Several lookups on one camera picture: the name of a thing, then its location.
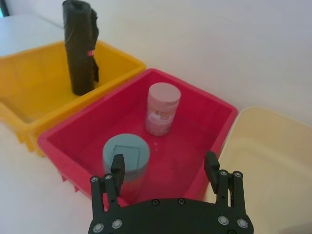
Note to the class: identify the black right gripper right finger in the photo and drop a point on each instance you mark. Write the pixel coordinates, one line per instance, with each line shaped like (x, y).
(214, 174)

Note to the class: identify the cream plastic bin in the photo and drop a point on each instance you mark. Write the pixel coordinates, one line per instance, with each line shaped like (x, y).
(268, 156)

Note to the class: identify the yellow plastic bin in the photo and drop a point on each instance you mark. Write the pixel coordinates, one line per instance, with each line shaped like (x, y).
(36, 85)

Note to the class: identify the black rolled plastic bags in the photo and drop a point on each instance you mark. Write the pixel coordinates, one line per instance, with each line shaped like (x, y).
(79, 53)

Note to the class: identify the red plastic bin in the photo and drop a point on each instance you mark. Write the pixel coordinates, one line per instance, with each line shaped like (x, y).
(185, 136)

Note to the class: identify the pink cylindrical canister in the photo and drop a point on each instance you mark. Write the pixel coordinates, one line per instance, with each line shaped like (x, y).
(161, 112)

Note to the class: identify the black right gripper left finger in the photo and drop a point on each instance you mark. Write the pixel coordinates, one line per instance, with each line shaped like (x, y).
(118, 175)

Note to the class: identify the blue cylindrical canister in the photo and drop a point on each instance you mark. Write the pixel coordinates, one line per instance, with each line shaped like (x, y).
(131, 151)

